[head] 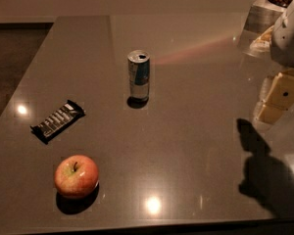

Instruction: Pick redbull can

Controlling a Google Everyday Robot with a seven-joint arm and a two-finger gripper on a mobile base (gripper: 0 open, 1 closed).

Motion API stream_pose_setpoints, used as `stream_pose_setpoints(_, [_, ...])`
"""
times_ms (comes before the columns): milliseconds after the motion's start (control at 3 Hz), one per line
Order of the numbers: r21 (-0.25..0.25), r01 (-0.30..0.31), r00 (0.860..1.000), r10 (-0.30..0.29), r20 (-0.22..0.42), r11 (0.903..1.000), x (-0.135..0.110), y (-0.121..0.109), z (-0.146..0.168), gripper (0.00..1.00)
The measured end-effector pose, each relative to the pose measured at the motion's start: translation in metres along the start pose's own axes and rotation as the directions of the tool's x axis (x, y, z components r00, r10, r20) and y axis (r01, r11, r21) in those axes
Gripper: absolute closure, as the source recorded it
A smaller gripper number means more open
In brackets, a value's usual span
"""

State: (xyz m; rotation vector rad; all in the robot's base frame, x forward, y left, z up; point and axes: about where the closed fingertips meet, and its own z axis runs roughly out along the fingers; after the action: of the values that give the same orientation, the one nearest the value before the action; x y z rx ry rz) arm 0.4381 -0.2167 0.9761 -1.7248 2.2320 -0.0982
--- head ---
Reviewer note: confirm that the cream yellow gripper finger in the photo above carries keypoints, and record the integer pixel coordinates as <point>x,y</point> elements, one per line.
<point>276,97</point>

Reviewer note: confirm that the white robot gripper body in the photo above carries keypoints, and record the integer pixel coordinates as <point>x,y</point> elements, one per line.
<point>289,39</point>

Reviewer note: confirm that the silver blue redbull can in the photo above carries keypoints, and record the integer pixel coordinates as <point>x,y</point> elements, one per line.
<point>139,74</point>

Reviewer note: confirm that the red yellow apple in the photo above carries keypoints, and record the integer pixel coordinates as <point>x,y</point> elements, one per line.
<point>76,177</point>

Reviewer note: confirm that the silver metal container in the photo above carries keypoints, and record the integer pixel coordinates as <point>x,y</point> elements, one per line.
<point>262,15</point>

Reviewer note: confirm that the black candy bar wrapper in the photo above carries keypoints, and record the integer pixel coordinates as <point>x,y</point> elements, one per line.
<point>58,121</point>

